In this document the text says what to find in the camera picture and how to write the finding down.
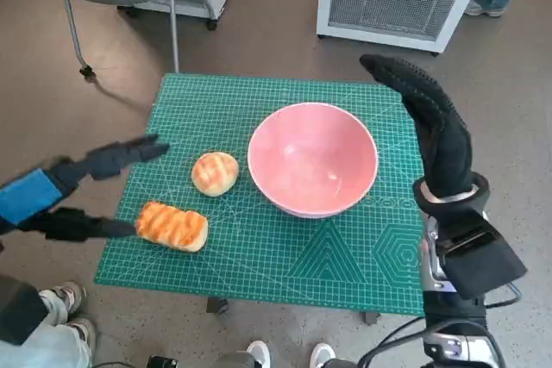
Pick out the long toy bread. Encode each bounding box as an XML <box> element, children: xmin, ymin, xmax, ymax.
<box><xmin>135</xmin><ymin>201</ymin><xmax>209</xmax><ymax>253</ymax></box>

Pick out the metal pole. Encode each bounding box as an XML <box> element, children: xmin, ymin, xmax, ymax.
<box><xmin>166</xmin><ymin>0</ymin><xmax>181</xmax><ymax>74</ymax></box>

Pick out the white shoe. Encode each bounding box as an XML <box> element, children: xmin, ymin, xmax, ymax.
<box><xmin>246</xmin><ymin>340</ymin><xmax>272</xmax><ymax>368</ymax></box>
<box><xmin>310</xmin><ymin>341</ymin><xmax>336</xmax><ymax>368</ymax></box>

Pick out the round toy bread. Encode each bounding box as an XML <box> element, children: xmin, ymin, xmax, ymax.
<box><xmin>191</xmin><ymin>151</ymin><xmax>240</xmax><ymax>197</ymax></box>

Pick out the black cable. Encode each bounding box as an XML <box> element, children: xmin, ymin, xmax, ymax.
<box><xmin>486</xmin><ymin>284</ymin><xmax>523</xmax><ymax>309</ymax></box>
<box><xmin>357</xmin><ymin>315</ymin><xmax>432</xmax><ymax>368</ymax></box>

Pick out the black robot body part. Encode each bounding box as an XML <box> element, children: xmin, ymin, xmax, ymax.
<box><xmin>147</xmin><ymin>354</ymin><xmax>180</xmax><ymax>368</ymax></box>

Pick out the pink bowl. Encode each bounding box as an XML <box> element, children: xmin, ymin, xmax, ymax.
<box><xmin>247</xmin><ymin>102</ymin><xmax>380</xmax><ymax>219</ymax></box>

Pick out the green cutting mat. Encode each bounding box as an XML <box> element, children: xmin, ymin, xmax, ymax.
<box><xmin>93</xmin><ymin>72</ymin><xmax>426</xmax><ymax>316</ymax></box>

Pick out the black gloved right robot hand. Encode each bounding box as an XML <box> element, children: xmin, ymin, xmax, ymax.
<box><xmin>360</xmin><ymin>53</ymin><xmax>475</xmax><ymax>205</ymax></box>

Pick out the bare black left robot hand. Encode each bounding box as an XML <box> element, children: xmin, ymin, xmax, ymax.
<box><xmin>0</xmin><ymin>134</ymin><xmax>172</xmax><ymax>242</ymax></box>

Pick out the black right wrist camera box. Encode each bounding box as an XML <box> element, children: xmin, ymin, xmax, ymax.
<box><xmin>430</xmin><ymin>208</ymin><xmax>528</xmax><ymax>300</ymax></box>

